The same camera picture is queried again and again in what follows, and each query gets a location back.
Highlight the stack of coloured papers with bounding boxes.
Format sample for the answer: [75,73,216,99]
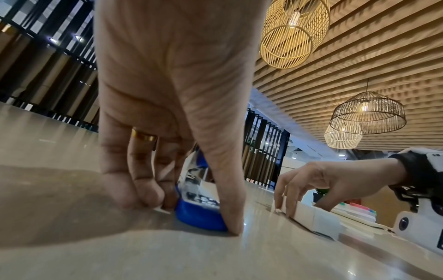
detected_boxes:
[331,202,378,223]

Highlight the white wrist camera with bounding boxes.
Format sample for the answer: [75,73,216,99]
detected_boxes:
[394,197,443,256]

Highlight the green potted plant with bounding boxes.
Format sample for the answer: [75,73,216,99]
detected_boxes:
[313,188,330,203]

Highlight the white cabinet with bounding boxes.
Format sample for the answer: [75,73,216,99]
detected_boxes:
[277,146,314,189]

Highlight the white cardboard box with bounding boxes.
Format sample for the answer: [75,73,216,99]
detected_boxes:
[280,201,342,242]

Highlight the pale wicker pendant lamp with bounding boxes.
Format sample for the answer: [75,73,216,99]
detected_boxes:
[324,120,364,150]

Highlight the gold wire pendant lamp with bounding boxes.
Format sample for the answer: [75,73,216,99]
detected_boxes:
[259,0,331,69]

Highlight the person's left hand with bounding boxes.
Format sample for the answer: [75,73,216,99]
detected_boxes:
[94,0,273,236]

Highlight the person's right hand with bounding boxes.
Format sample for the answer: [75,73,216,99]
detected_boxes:
[274,157,406,220]

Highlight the gold finger ring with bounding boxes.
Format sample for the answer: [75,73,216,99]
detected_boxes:
[130,128,157,143]

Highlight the white paper sheet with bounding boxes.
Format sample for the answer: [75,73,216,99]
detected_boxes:
[339,219,396,235]

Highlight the dark wire pendant lamp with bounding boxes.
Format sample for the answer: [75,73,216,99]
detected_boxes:
[329,91,407,135]

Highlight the black slatted partition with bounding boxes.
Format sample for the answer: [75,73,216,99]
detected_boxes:
[242,107,291,190]
[0,0,99,133]

